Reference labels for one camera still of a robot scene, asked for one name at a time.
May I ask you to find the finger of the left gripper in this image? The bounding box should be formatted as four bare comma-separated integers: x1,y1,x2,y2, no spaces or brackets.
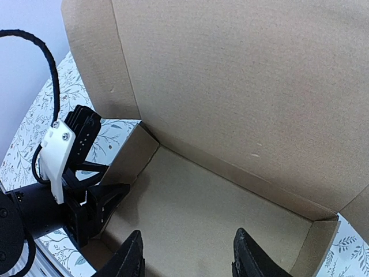
86,183,130,239
73,161,109,188

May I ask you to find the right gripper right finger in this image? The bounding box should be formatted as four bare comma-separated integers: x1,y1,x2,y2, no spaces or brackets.
232,228,292,277

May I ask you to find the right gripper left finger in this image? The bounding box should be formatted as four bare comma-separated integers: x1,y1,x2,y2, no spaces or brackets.
97,230,145,277

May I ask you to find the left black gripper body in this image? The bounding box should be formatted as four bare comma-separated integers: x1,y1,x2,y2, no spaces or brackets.
6,170,98,248

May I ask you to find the floral patterned table mat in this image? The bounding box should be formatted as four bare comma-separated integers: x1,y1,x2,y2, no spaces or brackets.
1,53,368,276

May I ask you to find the brown cardboard box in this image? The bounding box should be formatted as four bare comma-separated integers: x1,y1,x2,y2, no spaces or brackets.
62,1,368,276

